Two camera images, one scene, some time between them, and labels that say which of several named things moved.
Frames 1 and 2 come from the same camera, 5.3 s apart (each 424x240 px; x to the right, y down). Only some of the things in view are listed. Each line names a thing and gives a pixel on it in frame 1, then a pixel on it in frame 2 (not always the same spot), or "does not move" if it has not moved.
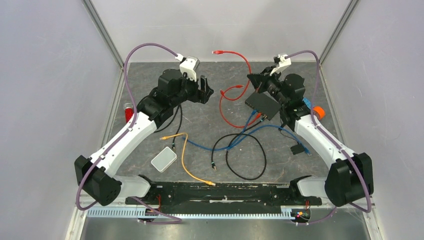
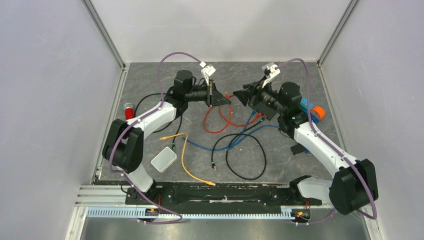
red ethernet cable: (259, 114) does not move
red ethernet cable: (221, 91) -> (227, 96)
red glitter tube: (128, 108) does not move
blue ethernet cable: (241, 141) does not move
